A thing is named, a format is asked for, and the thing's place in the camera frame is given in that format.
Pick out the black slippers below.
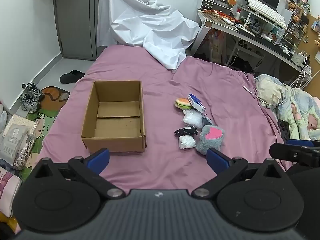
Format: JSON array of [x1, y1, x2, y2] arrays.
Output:
[[59, 70, 86, 84]]

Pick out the blue white tissue packet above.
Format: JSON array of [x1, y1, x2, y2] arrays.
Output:
[[187, 93, 206, 113]]

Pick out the grey sneaker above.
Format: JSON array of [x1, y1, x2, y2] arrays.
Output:
[[19, 94, 40, 112], [22, 83, 45, 102]]

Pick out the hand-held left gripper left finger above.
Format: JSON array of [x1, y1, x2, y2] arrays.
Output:
[[29, 148, 126, 200]]

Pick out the wrapped parcel stack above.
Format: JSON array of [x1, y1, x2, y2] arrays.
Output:
[[0, 114, 38, 171]]

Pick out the cardboard box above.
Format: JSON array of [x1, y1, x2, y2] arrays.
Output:
[[81, 80, 146, 153]]

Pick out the cartoon floor mat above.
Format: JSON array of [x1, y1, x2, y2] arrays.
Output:
[[24, 87, 71, 157]]

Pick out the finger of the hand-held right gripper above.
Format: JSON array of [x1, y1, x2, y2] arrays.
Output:
[[286, 139, 320, 147], [269, 143, 320, 167]]

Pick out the white tote bag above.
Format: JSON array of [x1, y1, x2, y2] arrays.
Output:
[[291, 50, 311, 67]]

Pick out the floral quilt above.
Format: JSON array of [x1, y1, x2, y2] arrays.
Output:
[[255, 74, 320, 141]]

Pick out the large clear plastic bag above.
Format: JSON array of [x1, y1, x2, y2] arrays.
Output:
[[182, 109, 204, 129]]

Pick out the white charging cable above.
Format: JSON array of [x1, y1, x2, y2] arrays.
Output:
[[242, 86, 289, 106]]

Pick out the pink cartoon cushion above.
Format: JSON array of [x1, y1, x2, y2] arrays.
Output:
[[0, 166, 22, 218]]

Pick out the grey drawer organizer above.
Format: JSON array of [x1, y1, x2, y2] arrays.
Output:
[[201, 0, 235, 15]]

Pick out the brown paper bag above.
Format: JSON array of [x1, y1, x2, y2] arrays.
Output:
[[208, 29, 227, 63]]

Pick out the white keyboard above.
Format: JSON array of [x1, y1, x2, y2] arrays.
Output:
[[246, 0, 287, 29]]

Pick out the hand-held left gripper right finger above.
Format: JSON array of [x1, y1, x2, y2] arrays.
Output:
[[191, 147, 288, 200]]

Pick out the pink bed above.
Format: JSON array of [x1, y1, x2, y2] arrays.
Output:
[[37, 45, 295, 198]]

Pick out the grey door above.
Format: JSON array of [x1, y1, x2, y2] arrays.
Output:
[[52, 0, 125, 61]]

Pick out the burger squishy toy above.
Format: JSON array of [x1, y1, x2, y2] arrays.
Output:
[[175, 98, 192, 110]]

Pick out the white desk shelf riser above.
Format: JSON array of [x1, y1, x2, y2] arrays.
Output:
[[236, 4, 291, 43]]

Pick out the fluffy grey heart pouch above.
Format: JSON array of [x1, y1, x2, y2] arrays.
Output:
[[195, 125, 226, 156]]

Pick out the white cover sheet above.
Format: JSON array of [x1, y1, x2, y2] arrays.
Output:
[[96, 0, 201, 70]]

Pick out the white desk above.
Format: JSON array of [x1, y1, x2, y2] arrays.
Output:
[[191, 10, 311, 73]]

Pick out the white ball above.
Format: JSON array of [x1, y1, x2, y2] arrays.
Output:
[[178, 135, 196, 150]]

